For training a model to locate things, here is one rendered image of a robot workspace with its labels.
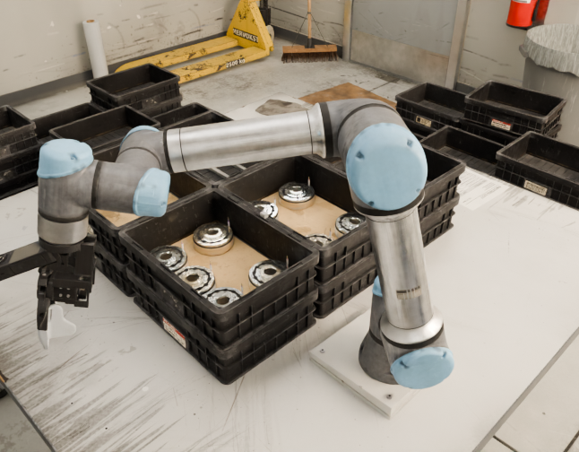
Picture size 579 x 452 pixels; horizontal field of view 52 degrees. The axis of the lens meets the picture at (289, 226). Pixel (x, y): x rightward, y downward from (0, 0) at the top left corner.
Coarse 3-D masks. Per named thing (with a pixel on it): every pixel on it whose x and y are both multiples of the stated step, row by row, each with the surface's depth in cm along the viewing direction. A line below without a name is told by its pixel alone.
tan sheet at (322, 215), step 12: (276, 192) 175; (276, 204) 170; (312, 204) 170; (324, 204) 170; (288, 216) 165; (300, 216) 165; (312, 216) 165; (324, 216) 165; (336, 216) 165; (300, 228) 160; (312, 228) 160; (324, 228) 160
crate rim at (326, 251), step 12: (300, 156) 173; (264, 168) 168; (324, 168) 167; (228, 180) 161; (228, 192) 156; (252, 204) 152; (288, 228) 143; (360, 228) 143; (336, 240) 139; (348, 240) 141; (324, 252) 136
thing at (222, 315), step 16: (208, 192) 156; (176, 208) 151; (240, 208) 151; (272, 224) 144; (128, 240) 139; (144, 256) 135; (160, 272) 131; (288, 272) 130; (304, 272) 133; (176, 288) 129; (192, 288) 125; (256, 288) 125; (272, 288) 127; (208, 304) 121; (240, 304) 122; (224, 320) 120
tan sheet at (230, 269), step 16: (192, 240) 156; (240, 240) 156; (192, 256) 150; (208, 256) 150; (224, 256) 150; (240, 256) 150; (256, 256) 150; (224, 272) 145; (240, 272) 145; (240, 288) 140
